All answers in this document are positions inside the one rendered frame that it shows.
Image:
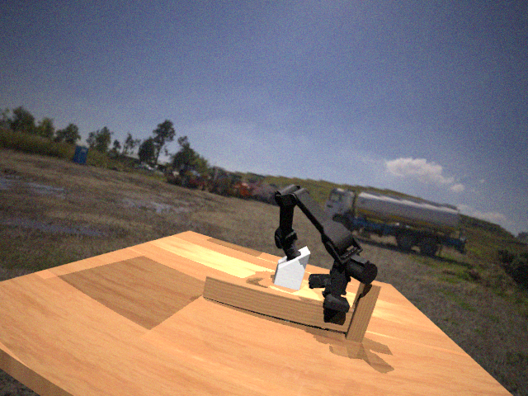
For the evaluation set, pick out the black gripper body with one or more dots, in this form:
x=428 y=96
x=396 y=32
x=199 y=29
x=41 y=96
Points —
x=334 y=299

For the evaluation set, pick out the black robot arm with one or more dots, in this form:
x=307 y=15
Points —
x=335 y=238

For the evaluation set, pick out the brown wooden post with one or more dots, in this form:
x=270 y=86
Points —
x=363 y=305

